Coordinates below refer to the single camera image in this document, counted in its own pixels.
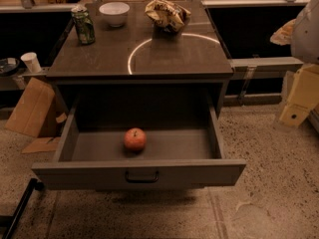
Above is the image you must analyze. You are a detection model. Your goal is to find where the green soda can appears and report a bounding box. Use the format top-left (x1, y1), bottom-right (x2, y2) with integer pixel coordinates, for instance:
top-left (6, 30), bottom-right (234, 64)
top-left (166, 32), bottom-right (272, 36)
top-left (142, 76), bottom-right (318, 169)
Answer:
top-left (71, 5), bottom-right (95, 45)

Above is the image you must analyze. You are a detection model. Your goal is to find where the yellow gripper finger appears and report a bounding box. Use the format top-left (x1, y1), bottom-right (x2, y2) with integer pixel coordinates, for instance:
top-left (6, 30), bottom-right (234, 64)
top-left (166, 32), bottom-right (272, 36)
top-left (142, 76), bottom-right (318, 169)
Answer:
top-left (270, 19), bottom-right (295, 46)
top-left (278, 64), bottom-right (319, 127)

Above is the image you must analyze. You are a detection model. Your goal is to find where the brown cardboard piece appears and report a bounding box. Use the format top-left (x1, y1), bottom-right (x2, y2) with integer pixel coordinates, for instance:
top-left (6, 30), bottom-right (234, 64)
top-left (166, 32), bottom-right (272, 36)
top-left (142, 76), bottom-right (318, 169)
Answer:
top-left (5, 78), bottom-right (67, 153)

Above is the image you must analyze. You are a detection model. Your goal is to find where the grey open drawer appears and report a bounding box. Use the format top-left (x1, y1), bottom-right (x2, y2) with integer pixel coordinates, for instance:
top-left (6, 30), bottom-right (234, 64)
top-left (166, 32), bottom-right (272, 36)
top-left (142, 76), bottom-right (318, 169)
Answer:
top-left (32, 91), bottom-right (246, 191)

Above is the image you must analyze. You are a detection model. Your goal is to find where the red apple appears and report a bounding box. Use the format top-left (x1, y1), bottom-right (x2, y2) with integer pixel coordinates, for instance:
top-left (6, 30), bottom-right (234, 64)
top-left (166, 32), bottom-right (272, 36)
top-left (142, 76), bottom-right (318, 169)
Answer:
top-left (124, 127), bottom-right (147, 151)

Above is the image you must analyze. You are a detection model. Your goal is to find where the grey cabinet counter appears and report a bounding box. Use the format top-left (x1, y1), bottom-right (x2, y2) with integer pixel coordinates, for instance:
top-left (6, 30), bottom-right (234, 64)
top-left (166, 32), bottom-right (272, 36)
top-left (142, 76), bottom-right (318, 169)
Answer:
top-left (48, 1), bottom-right (233, 111)

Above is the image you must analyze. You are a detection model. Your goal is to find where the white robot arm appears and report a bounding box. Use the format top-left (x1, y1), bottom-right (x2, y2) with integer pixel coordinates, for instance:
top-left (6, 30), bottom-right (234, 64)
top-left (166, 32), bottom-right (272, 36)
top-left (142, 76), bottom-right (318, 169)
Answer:
top-left (270, 0), bottom-right (319, 127)

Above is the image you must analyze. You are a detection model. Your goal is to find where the white bowl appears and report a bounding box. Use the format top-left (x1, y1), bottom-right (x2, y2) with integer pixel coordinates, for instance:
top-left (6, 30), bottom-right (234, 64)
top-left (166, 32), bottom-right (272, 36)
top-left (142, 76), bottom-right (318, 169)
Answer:
top-left (99, 2), bottom-right (130, 27)

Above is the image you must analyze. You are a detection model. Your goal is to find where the crumpled chip bag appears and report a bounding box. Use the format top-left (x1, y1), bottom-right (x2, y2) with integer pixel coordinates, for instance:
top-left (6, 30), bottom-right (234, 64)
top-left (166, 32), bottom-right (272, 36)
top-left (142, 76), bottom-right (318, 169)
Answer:
top-left (145, 0), bottom-right (191, 33)

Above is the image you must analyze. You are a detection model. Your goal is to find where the dark round dish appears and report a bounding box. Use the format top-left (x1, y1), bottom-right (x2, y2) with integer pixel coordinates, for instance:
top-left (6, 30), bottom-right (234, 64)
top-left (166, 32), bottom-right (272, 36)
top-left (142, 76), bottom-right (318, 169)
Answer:
top-left (0, 58), bottom-right (20, 77)

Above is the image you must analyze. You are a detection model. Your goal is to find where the black metal stand leg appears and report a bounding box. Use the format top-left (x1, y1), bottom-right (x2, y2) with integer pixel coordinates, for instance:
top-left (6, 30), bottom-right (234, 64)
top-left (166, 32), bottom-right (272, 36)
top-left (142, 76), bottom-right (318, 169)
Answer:
top-left (0, 178), bottom-right (44, 239)

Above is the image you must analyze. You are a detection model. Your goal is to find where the black drawer handle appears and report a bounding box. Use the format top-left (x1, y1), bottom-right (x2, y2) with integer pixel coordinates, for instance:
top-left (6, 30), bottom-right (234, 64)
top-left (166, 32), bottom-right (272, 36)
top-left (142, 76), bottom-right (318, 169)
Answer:
top-left (125, 171), bottom-right (160, 184)

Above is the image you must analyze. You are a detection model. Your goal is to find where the white paper cup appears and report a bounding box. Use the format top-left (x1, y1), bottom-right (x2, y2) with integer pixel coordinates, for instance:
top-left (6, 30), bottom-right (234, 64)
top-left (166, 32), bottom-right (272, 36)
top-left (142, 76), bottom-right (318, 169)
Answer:
top-left (21, 52), bottom-right (42, 73)

